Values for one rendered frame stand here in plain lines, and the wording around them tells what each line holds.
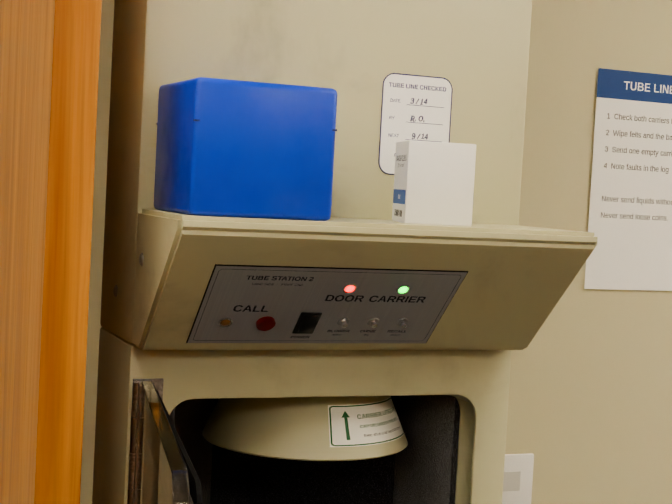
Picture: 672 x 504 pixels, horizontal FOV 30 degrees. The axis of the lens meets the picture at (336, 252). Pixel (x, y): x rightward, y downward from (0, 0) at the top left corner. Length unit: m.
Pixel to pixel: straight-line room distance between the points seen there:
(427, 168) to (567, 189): 0.68
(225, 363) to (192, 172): 0.19
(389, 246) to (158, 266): 0.16
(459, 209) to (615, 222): 0.72
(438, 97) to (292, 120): 0.20
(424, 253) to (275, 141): 0.14
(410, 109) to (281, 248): 0.21
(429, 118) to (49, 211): 0.33
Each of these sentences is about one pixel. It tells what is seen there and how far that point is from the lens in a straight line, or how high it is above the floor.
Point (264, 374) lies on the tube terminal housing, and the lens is 0.96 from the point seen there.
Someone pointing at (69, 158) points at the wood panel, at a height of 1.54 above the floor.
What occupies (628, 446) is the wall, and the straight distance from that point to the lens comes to 1.67.
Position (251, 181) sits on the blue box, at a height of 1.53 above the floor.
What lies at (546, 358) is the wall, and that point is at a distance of 1.58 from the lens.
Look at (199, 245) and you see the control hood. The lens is 0.82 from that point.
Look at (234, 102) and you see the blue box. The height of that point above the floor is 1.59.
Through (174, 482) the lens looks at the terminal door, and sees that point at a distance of 0.63.
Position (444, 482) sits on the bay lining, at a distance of 1.08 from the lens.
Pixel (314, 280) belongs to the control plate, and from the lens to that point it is 0.87.
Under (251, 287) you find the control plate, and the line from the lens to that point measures 0.87.
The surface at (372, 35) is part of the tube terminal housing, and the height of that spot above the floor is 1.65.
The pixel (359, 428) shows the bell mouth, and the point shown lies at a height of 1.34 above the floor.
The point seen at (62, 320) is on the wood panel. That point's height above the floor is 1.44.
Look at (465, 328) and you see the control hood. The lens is 0.97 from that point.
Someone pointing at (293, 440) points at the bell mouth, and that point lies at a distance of 1.01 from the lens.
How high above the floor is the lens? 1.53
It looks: 3 degrees down
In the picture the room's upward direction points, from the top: 3 degrees clockwise
